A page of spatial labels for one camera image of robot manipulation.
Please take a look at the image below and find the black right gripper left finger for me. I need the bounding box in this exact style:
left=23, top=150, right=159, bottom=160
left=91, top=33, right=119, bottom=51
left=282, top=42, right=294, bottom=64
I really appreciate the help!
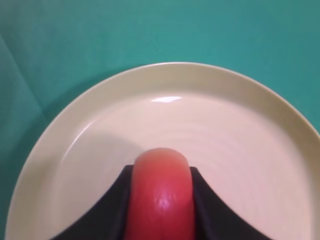
left=53, top=165, right=133, bottom=240

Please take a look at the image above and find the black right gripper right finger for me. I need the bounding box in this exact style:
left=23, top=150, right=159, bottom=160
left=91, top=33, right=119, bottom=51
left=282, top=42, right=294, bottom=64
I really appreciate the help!
left=190, top=167, right=269, bottom=240

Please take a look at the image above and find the red-yellow round bread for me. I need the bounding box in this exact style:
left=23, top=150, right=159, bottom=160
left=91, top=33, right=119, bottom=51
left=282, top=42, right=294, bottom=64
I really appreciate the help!
left=124, top=148, right=196, bottom=240

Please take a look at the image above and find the yellow plastic plate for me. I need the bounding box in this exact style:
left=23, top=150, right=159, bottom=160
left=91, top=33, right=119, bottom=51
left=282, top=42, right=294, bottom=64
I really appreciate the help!
left=5, top=62, right=320, bottom=240

